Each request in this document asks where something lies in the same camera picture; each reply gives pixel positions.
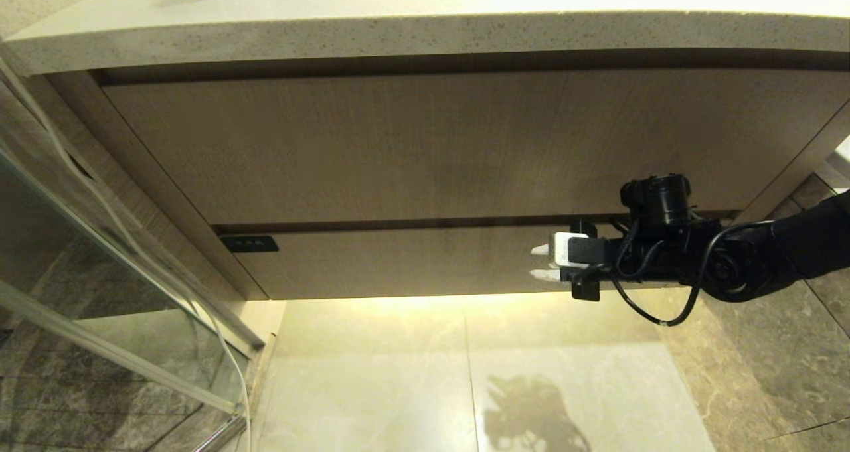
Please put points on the wooden vanity cabinet frame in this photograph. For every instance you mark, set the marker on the wooden vanity cabinet frame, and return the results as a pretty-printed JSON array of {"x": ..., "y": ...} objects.
[{"x": 153, "y": 186}]

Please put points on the glass shower door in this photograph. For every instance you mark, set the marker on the glass shower door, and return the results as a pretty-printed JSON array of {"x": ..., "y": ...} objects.
[{"x": 80, "y": 319}]

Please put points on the speckled stone countertop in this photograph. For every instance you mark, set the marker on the speckled stone countertop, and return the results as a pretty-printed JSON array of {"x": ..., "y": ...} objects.
[{"x": 412, "y": 20}]

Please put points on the tall wooden drawer front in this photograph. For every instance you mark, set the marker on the tall wooden drawer front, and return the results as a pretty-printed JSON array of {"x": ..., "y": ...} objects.
[{"x": 398, "y": 147}]

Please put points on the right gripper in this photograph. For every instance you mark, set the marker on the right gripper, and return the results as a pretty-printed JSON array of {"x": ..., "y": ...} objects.
[{"x": 637, "y": 261}]

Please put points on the low wooden drawer front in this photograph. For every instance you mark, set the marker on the low wooden drawer front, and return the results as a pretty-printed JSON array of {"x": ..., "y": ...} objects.
[{"x": 412, "y": 263}]

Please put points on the black switch panel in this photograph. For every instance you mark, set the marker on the black switch panel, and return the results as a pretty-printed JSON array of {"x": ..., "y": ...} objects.
[{"x": 250, "y": 243}]

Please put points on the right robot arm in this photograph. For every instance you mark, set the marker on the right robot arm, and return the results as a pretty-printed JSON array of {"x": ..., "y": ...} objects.
[{"x": 810, "y": 239}]

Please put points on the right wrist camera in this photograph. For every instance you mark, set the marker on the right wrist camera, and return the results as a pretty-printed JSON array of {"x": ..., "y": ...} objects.
[{"x": 571, "y": 249}]

